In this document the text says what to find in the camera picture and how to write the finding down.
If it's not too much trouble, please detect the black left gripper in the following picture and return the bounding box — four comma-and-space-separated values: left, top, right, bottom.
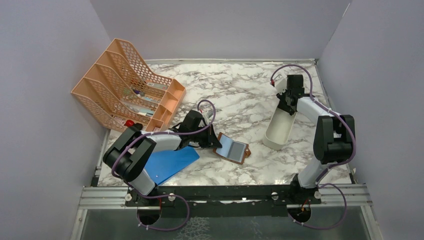
189, 123, 223, 148

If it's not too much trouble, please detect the brown leather card holder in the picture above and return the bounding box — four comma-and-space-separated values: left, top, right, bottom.
213, 132, 252, 165

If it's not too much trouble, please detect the black credit card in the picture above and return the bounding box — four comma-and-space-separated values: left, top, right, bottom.
227, 141, 247, 164

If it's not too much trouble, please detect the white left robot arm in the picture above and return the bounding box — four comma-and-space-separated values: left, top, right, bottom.
102, 110, 222, 206

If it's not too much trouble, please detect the cream oval plastic tray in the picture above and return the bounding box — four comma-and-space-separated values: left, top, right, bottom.
262, 74, 297, 150

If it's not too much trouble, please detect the blue plastic board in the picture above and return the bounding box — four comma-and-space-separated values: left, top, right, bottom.
144, 147, 200, 185

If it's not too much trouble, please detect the black round item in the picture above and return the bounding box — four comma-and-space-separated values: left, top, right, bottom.
133, 123, 143, 131

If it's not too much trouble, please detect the red round item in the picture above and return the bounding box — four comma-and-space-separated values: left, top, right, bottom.
124, 119, 135, 128

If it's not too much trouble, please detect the peach plastic file organizer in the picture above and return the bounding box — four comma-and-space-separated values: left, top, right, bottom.
71, 38, 186, 132

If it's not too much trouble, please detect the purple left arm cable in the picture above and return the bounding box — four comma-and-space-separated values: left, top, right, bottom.
110, 99, 217, 233

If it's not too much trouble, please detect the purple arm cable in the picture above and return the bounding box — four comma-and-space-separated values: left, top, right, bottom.
269, 64, 357, 230
110, 99, 217, 233

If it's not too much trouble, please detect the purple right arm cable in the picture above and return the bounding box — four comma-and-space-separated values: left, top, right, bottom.
269, 64, 357, 230

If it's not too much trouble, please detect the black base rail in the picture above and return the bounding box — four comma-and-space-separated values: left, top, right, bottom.
125, 185, 321, 218

